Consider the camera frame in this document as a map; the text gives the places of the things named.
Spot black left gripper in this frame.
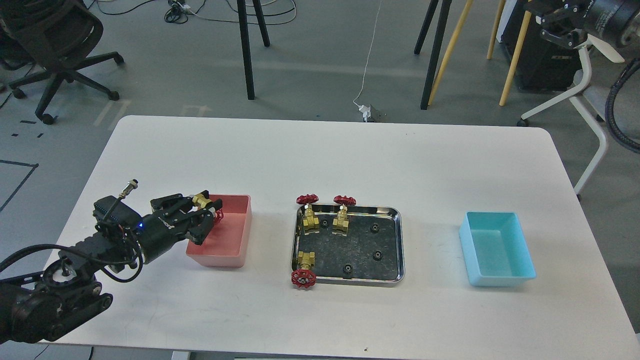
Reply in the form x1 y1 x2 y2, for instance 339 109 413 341
137 193 215 264

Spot brass valve red handwheel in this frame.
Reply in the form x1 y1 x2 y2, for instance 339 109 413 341
192 190 224 224

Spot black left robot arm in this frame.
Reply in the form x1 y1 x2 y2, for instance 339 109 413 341
0 179 224 344

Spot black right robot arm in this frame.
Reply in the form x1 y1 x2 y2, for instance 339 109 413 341
523 0 640 154

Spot pink plastic box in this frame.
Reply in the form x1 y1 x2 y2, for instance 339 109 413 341
185 193 252 268

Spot brass valve top left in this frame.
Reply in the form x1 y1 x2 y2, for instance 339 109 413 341
295 193 320 234

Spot brass valve bottom left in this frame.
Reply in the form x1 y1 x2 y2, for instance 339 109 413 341
291 251 317 289

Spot brass valve top right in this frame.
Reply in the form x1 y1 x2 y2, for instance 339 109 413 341
331 194 357 236

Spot blue plastic box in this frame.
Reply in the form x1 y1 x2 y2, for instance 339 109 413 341
459 211 537 287

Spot stainless steel tray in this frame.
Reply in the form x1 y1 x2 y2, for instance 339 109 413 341
291 203 405 286

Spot white power adapter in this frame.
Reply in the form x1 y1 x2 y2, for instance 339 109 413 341
358 105 386 123

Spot black tripod legs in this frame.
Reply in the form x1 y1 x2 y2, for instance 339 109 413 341
237 0 271 101

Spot black office chair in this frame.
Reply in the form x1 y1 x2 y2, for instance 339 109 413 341
0 0 124 125

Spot black and wooden easel legs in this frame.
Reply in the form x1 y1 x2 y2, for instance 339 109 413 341
413 0 532 110

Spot black cabinet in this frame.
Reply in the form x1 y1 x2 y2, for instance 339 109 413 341
497 0 582 92

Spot white grey office chair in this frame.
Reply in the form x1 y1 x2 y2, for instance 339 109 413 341
516 39 639 198

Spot black cables on floor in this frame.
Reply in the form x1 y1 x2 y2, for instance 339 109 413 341
85 0 297 26

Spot white cable on floor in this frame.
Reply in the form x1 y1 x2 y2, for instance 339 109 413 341
352 0 383 108

